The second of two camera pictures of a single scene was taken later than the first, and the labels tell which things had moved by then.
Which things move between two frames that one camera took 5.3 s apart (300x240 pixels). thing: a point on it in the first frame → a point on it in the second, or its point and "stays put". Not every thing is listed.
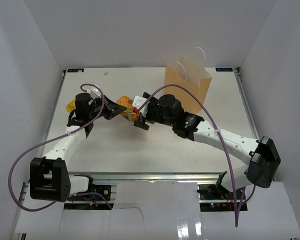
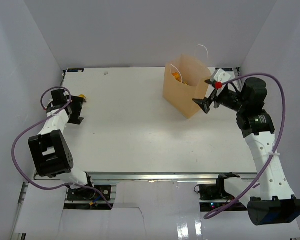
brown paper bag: x=189 y=71 stays put
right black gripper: x=155 y=103 → x=205 y=103
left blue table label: x=75 y=70 stays put
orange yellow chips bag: x=131 y=113 → x=177 y=77
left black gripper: x=112 y=109 → x=77 y=102
